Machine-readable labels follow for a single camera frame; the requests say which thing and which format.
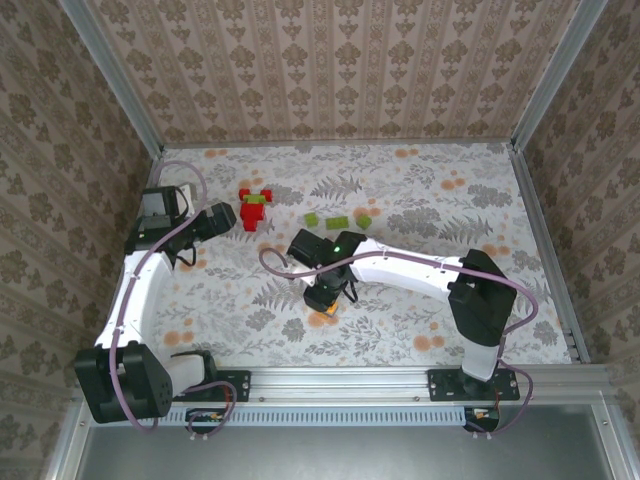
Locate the small orange lego brick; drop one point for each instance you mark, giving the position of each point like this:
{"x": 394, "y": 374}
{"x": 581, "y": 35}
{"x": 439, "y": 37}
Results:
{"x": 331, "y": 311}

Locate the grey metal sheet panel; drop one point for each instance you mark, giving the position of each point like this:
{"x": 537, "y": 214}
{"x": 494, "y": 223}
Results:
{"x": 350, "y": 455}

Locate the small green lego brick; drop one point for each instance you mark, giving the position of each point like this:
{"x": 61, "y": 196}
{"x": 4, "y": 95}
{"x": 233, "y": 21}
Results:
{"x": 311, "y": 219}
{"x": 364, "y": 221}

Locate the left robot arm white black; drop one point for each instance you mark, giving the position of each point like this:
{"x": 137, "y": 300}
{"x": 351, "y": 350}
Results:
{"x": 135, "y": 300}

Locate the thin aluminium edge rail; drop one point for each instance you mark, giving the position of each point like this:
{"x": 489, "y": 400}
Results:
{"x": 340, "y": 144}

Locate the floral patterned table mat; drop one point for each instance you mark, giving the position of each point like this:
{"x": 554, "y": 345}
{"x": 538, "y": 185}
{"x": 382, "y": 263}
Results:
{"x": 450, "y": 200}

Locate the aluminium corner post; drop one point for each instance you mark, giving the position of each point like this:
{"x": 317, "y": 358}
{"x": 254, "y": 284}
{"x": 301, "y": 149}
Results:
{"x": 112, "y": 80}
{"x": 560, "y": 75}

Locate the long red lego brick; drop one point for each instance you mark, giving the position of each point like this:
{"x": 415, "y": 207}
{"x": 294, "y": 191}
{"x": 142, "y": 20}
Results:
{"x": 252, "y": 211}

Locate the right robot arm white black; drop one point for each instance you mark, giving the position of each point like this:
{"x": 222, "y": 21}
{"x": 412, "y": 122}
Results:
{"x": 400, "y": 272}

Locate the aluminium frame bar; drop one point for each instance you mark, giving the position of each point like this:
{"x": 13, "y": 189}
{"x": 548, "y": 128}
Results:
{"x": 62, "y": 457}
{"x": 607, "y": 440}

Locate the wide aluminium base rail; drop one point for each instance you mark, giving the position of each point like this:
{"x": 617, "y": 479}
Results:
{"x": 340, "y": 382}

